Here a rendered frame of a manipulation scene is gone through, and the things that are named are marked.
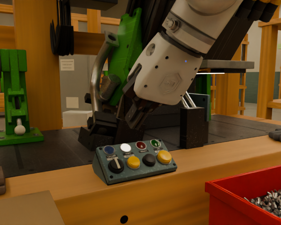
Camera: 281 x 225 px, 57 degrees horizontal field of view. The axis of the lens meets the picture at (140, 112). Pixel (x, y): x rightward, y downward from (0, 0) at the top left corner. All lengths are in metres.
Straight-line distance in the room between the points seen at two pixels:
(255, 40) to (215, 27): 11.14
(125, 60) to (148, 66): 0.31
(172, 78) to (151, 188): 0.22
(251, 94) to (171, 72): 11.10
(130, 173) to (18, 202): 0.20
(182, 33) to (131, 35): 0.34
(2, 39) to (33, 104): 0.26
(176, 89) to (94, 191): 0.22
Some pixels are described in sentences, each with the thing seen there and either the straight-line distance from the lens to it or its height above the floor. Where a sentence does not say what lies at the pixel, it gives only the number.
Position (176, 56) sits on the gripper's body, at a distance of 0.41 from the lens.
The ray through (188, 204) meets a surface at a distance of 0.59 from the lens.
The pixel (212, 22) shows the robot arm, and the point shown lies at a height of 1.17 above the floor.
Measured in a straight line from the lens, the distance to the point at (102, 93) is 0.71.
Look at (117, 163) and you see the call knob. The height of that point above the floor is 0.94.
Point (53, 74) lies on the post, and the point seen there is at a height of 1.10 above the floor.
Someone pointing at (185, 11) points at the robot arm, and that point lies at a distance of 0.39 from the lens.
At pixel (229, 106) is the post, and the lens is 1.50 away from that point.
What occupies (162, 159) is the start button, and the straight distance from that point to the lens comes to 0.52.
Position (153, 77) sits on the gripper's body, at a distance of 0.40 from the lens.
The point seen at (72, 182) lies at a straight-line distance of 0.51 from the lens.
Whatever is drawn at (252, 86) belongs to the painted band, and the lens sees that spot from 11.47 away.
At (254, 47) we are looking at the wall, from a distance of 11.51.
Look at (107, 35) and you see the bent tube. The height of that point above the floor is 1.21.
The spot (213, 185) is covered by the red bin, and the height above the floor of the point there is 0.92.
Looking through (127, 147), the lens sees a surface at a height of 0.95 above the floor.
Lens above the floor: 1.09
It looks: 8 degrees down
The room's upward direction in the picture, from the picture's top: straight up
